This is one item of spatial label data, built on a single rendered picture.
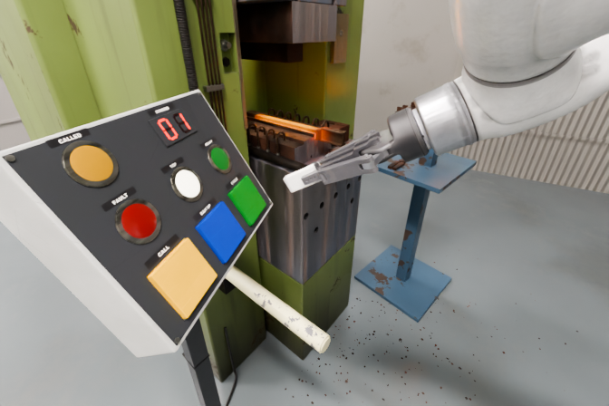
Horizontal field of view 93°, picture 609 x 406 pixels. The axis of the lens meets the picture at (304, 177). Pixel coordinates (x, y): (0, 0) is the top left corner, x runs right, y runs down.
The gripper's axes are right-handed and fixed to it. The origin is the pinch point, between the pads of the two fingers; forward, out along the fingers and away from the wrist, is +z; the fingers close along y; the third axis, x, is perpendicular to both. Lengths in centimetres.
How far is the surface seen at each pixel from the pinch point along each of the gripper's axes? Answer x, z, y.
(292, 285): -49, 43, 32
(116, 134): 20.2, 13.1, -14.8
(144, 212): 10.1, 12.8, -18.9
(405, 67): -26, -23, 284
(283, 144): 0.5, 19.0, 37.5
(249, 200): 0.1, 12.4, -0.4
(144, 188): 12.6, 13.1, -16.4
